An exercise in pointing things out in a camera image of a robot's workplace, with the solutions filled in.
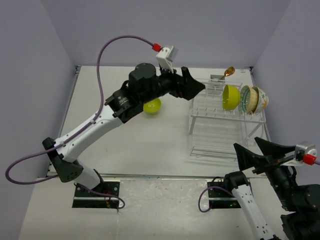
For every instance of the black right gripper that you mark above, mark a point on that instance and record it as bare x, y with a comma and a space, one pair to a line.
275, 152

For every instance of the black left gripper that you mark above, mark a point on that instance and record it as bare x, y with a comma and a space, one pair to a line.
186, 87

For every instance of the green bowl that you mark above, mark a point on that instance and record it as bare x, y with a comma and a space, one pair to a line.
152, 107
230, 97

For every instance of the yellow floral white bowl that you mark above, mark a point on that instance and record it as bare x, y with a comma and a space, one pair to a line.
263, 100

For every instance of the teal patterned white bowl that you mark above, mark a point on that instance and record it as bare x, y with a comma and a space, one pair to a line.
248, 100

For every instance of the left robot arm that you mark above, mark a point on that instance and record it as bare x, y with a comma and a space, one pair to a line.
143, 85

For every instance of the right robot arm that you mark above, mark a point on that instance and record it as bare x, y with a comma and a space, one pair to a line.
300, 203

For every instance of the gold spoon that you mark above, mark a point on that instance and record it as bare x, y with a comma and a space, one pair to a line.
227, 73

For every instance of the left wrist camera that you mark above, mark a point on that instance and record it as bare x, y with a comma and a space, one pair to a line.
165, 58

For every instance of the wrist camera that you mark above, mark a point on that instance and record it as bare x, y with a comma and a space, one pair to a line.
165, 58
305, 153

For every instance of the white wire dish rack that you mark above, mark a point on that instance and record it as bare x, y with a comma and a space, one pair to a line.
213, 130

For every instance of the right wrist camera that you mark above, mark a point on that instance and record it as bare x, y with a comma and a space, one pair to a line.
305, 153

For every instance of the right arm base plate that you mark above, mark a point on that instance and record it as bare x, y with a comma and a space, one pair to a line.
218, 199

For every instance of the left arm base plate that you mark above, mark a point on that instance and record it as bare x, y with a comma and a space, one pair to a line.
85, 199

